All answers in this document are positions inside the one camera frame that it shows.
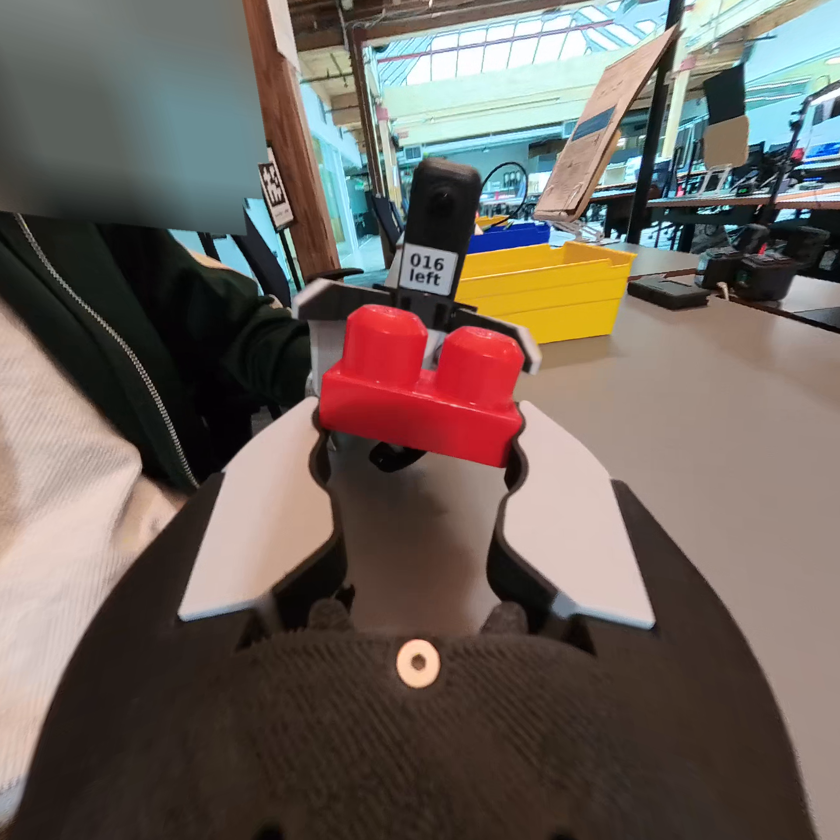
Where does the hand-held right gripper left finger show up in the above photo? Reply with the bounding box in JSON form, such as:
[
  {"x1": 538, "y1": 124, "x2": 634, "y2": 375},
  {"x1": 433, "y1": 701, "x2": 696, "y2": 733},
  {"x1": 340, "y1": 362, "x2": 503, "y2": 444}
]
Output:
[{"x1": 178, "y1": 397, "x2": 345, "y2": 622}]

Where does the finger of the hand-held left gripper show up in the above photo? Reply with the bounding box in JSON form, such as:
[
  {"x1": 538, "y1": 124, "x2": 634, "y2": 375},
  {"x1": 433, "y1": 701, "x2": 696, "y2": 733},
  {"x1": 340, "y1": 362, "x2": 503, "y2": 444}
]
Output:
[
  {"x1": 423, "y1": 304, "x2": 544, "y2": 376},
  {"x1": 292, "y1": 279, "x2": 403, "y2": 401}
]

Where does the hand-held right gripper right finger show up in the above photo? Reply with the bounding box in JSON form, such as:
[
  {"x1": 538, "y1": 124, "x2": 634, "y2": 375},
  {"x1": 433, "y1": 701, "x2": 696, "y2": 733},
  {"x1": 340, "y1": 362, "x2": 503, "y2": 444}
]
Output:
[{"x1": 493, "y1": 400, "x2": 656, "y2": 631}]

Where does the yellow plastic bin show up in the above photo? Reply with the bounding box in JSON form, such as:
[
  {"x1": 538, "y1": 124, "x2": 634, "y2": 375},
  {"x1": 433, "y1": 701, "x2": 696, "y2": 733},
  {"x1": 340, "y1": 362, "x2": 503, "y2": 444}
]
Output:
[{"x1": 453, "y1": 241, "x2": 637, "y2": 345}]

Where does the red toy brick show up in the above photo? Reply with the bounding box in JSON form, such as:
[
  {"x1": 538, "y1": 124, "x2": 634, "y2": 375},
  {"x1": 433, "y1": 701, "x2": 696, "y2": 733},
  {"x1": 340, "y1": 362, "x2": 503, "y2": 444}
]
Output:
[{"x1": 319, "y1": 305, "x2": 526, "y2": 468}]

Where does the person's left forearm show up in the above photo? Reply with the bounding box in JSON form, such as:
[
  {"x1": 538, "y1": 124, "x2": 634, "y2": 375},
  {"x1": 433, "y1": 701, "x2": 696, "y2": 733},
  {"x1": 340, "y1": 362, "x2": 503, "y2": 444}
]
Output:
[{"x1": 217, "y1": 259, "x2": 312, "y2": 414}]

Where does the grey desk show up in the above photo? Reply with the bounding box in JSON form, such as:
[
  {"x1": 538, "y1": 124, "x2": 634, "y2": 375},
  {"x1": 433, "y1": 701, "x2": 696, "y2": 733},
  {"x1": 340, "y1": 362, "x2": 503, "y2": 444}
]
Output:
[{"x1": 328, "y1": 243, "x2": 840, "y2": 840}]

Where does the wooden-top work desk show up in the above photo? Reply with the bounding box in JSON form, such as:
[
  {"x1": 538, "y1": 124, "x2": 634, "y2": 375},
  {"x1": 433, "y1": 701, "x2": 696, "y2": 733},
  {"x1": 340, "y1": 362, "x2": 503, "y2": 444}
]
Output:
[{"x1": 591, "y1": 184, "x2": 840, "y2": 253}]

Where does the blue plastic bin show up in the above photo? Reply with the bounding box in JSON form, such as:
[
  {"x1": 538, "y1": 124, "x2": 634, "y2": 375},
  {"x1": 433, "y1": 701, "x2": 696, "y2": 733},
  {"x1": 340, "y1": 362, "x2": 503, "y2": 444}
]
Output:
[{"x1": 467, "y1": 221, "x2": 551, "y2": 256}]

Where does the black office chair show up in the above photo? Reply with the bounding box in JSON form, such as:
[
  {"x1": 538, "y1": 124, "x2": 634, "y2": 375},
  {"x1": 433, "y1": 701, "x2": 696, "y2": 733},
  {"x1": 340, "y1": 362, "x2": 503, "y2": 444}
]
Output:
[{"x1": 197, "y1": 230, "x2": 365, "y2": 421}]

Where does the black flat box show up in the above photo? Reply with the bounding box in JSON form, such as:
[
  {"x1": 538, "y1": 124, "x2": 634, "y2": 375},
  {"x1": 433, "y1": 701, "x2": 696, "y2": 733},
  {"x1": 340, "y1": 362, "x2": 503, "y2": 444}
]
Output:
[{"x1": 628, "y1": 276, "x2": 711, "y2": 311}]

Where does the small black marker poster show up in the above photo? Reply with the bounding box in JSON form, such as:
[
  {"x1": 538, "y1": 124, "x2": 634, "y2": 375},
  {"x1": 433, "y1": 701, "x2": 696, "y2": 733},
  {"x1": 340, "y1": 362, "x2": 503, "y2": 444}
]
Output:
[{"x1": 258, "y1": 144, "x2": 297, "y2": 231}]

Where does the brown cardboard board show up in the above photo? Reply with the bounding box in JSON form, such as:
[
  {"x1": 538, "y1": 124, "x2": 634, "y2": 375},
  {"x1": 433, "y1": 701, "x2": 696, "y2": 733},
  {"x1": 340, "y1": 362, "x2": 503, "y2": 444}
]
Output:
[{"x1": 533, "y1": 23, "x2": 680, "y2": 224}]

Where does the person's white knit sweater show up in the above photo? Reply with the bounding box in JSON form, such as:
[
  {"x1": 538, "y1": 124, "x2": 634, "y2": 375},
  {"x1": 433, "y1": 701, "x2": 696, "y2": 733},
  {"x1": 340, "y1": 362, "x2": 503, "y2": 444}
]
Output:
[{"x1": 0, "y1": 295, "x2": 191, "y2": 815}]

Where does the black metal pole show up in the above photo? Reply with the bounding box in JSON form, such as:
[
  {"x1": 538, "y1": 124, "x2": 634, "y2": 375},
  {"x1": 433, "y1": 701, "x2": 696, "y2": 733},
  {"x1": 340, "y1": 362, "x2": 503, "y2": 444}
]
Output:
[{"x1": 626, "y1": 0, "x2": 686, "y2": 245}]

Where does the white paper notice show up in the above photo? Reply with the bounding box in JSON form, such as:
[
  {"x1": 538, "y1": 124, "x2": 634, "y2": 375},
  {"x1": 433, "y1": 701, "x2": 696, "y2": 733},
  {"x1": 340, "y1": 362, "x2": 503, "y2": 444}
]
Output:
[{"x1": 266, "y1": 0, "x2": 303, "y2": 64}]

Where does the black battery charger set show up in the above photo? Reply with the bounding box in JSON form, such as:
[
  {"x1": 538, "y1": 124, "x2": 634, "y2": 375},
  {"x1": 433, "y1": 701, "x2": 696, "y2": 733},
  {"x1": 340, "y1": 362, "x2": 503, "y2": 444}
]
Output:
[{"x1": 694, "y1": 223, "x2": 831, "y2": 301}]

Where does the beige wooden board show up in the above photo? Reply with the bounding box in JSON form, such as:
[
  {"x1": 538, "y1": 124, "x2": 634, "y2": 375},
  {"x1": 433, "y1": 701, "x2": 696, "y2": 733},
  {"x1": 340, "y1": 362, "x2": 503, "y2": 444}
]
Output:
[{"x1": 703, "y1": 117, "x2": 751, "y2": 169}]

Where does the black square panel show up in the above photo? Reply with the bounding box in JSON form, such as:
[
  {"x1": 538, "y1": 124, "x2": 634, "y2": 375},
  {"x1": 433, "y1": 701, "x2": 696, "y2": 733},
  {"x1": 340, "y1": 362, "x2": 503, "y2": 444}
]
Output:
[{"x1": 703, "y1": 62, "x2": 749, "y2": 126}]

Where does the black cable loop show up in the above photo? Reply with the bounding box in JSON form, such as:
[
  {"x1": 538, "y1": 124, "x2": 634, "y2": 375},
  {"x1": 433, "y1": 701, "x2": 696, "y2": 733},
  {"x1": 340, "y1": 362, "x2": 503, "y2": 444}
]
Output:
[{"x1": 482, "y1": 161, "x2": 530, "y2": 218}]

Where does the wooden post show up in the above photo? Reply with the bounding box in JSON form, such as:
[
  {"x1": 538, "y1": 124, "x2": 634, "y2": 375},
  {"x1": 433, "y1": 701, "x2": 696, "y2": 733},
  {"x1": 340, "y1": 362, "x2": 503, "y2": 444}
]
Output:
[{"x1": 243, "y1": 0, "x2": 342, "y2": 290}]

